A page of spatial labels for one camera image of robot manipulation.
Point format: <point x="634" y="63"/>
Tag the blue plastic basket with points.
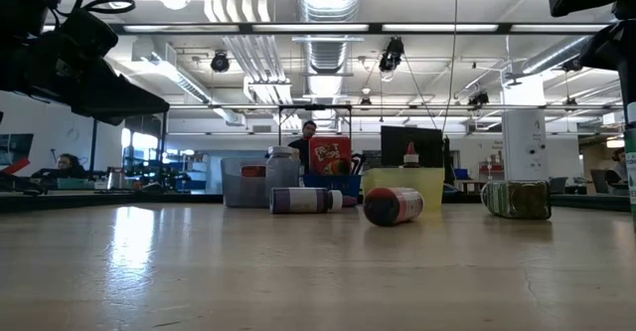
<point x="332" y="182"/>

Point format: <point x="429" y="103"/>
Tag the white pillar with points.
<point x="524" y="137"/>

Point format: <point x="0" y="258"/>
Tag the silver ceiling duct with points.
<point x="328" y="3"/>

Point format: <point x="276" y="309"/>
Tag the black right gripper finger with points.
<point x="626" y="85"/>

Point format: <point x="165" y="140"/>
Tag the red-lidded patterned container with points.
<point x="253" y="171"/>

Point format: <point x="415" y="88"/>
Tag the yellow plastic bin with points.
<point x="402" y="179"/>

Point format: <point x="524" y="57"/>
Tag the small shelf with red bins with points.
<point x="489" y="177"/>

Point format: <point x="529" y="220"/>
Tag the red cereal box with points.
<point x="330" y="154"/>

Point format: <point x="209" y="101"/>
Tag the green-lidded jar with white label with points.
<point x="631" y="172"/>

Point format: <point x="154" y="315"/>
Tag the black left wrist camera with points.
<point x="89" y="33"/>

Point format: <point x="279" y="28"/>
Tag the grey plastic bin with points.
<point x="238" y="192"/>

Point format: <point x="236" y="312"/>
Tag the black overhead gantry bar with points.
<point x="318" y="28"/>

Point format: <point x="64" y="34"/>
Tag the purple bottle with white label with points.
<point x="303" y="200"/>

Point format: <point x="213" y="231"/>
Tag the white-lidded spice jar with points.
<point x="280" y="167"/>

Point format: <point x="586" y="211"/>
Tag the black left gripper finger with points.
<point x="114" y="100"/>

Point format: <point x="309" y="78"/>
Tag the black background rig frame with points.
<point x="93" y="147"/>

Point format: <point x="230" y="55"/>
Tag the black overhead camera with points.
<point x="392" y="55"/>

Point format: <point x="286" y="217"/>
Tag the black monitor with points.
<point x="427" y="147"/>

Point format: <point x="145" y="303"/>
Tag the person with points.
<point x="618" y="169"/>
<point x="305" y="144"/>
<point x="67" y="162"/>

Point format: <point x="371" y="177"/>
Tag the green spice bottle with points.
<point x="522" y="200"/>

